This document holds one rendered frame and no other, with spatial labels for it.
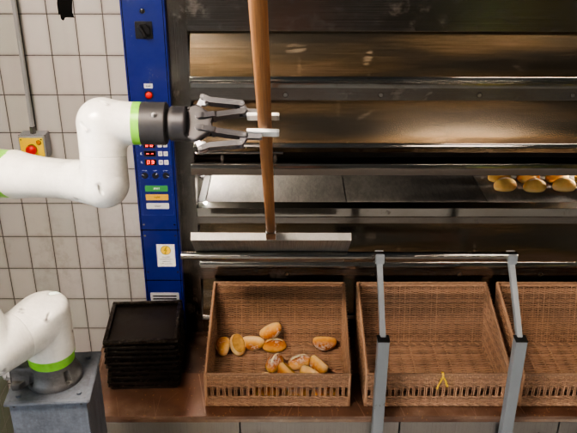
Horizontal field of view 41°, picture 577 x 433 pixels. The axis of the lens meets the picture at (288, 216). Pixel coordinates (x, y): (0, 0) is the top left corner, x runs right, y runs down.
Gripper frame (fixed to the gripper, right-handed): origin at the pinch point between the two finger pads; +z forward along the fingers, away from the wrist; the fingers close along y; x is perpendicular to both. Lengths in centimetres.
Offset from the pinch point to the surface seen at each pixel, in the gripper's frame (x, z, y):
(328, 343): -167, 24, 30
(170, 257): -155, -41, -4
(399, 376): -136, 49, 45
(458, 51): -102, 69, -71
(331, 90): -111, 22, -59
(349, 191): -156, 33, -33
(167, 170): -130, -41, -33
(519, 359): -118, 88, 40
